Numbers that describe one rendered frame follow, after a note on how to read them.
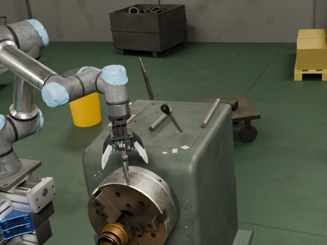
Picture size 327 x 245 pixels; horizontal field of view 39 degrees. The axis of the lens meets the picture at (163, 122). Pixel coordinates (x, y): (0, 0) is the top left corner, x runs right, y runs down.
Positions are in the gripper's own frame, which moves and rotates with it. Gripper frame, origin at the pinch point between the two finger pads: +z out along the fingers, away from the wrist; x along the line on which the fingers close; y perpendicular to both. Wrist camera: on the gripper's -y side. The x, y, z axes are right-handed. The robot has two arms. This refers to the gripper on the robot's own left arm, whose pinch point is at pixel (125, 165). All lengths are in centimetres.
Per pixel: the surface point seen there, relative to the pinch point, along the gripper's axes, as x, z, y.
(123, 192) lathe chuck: -1.6, 10.2, 0.7
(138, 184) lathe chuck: 3.7, 7.6, 0.9
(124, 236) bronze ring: -3.2, 21.4, 10.5
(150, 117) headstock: 14, 5, -50
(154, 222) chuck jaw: 7.5, 18.0, 9.5
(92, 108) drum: -26, 116, -354
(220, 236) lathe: 38, 55, -25
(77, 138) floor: -46, 136, -323
